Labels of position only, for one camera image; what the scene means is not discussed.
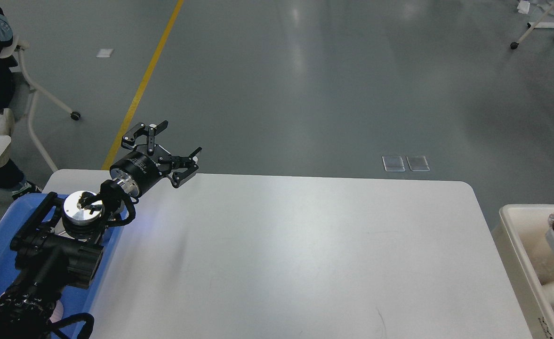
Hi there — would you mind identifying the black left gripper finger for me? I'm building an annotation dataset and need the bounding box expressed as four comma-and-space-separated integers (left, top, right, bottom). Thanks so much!
120, 120, 169, 157
157, 147, 203, 189

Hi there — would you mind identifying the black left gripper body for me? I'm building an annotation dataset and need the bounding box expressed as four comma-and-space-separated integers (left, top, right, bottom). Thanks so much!
110, 152, 175, 197

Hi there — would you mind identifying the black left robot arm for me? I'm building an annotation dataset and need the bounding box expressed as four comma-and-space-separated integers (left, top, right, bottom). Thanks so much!
0, 121, 201, 339

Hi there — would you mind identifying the white paper scrap on floor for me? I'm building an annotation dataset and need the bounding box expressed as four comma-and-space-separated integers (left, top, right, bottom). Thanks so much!
96, 48, 114, 58

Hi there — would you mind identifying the white office chair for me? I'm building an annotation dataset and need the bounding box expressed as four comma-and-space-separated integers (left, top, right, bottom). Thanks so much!
0, 35, 81, 173

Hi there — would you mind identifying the clear floor plate left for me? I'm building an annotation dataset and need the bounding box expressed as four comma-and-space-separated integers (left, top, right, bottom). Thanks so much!
382, 156, 406, 172

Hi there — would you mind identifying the clear floor plate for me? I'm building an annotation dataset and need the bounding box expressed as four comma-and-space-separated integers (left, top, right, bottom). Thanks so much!
406, 156, 430, 172
382, 156, 406, 172

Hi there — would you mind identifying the clear floor plate right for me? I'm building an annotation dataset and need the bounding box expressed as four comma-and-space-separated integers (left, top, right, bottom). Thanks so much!
406, 156, 430, 172

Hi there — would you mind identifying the white plastic bin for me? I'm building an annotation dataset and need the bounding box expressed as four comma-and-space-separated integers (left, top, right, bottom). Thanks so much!
491, 204, 554, 339

